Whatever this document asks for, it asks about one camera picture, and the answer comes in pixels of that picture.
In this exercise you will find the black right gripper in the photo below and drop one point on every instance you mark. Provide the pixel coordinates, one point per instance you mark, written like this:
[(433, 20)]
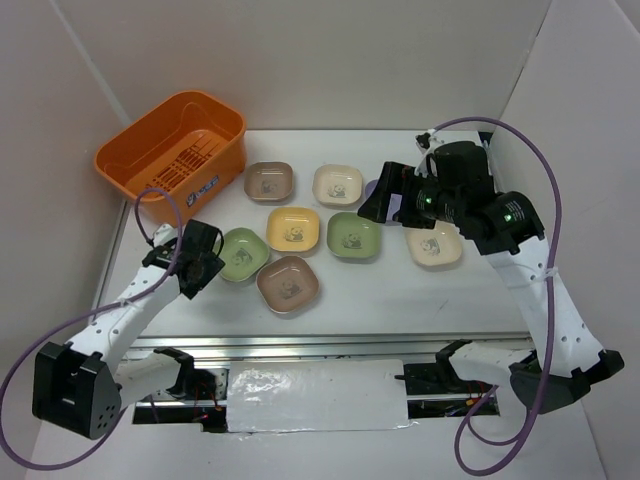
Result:
[(401, 179)]

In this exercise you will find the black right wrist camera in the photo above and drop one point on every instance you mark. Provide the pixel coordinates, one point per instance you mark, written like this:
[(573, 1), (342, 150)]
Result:
[(463, 164)]

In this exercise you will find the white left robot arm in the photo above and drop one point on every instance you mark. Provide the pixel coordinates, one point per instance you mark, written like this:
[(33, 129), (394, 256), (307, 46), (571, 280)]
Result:
[(84, 384)]

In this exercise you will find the orange plastic bin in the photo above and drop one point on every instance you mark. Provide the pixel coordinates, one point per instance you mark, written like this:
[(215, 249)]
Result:
[(191, 146)]

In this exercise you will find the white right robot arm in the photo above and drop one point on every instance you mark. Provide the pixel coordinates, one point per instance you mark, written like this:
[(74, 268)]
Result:
[(566, 359)]

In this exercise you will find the brown panda plate back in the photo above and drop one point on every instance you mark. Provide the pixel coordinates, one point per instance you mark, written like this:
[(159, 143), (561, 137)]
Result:
[(269, 181)]

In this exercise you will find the yellow panda plate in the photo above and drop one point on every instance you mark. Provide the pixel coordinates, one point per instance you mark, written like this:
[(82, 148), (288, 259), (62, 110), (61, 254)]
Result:
[(293, 230)]

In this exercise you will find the brown panda plate front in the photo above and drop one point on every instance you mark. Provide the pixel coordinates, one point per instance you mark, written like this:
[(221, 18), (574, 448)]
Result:
[(287, 284)]

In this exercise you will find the cream panda plate right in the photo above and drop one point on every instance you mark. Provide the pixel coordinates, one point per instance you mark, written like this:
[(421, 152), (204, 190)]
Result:
[(434, 248)]

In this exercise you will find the aluminium rail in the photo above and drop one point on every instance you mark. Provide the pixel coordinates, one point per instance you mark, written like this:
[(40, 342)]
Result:
[(300, 347)]

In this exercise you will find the cream panda plate back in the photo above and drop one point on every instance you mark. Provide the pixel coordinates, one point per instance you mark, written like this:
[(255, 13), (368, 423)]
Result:
[(337, 185)]

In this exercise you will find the brown panda plate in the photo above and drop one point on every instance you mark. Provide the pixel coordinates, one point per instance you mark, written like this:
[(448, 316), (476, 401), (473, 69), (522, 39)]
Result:
[(269, 181), (287, 284)]

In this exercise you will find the purple plate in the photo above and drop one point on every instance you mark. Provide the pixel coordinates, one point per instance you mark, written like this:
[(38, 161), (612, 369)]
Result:
[(394, 205)]

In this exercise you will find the green panda plate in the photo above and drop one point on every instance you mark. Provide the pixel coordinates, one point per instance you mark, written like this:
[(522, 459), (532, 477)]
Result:
[(350, 236), (244, 254)]

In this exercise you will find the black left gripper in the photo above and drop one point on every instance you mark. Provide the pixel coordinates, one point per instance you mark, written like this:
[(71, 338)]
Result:
[(212, 265)]

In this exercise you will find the cream panda plate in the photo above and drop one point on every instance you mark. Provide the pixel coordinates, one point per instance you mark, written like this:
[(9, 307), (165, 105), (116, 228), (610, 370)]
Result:
[(337, 185), (434, 248)]

